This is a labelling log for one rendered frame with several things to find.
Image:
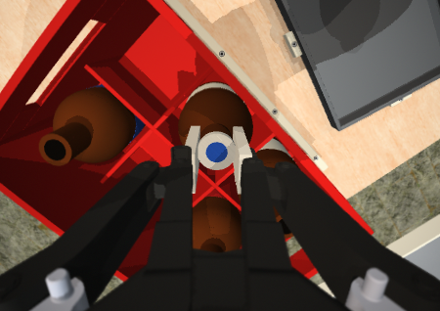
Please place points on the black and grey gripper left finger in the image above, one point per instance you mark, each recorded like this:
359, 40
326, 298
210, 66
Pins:
72, 272

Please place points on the red divided crate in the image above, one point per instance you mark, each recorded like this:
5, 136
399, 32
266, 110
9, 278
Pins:
135, 52

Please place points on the dark grey tray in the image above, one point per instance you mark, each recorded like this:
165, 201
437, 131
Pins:
369, 53

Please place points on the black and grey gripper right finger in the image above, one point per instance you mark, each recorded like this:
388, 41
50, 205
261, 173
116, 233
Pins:
360, 272

